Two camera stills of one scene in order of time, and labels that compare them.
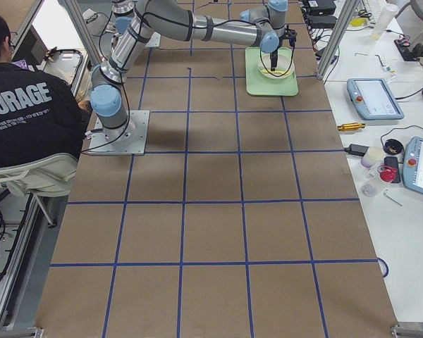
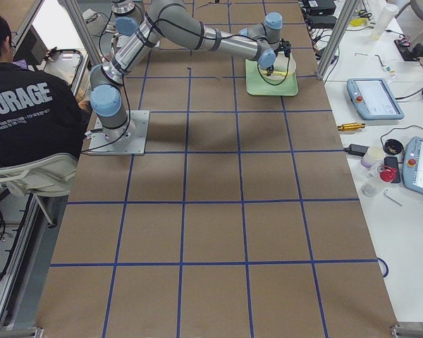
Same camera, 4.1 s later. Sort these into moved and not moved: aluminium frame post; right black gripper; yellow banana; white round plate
Moved: right black gripper
Not moved: yellow banana; white round plate; aluminium frame post
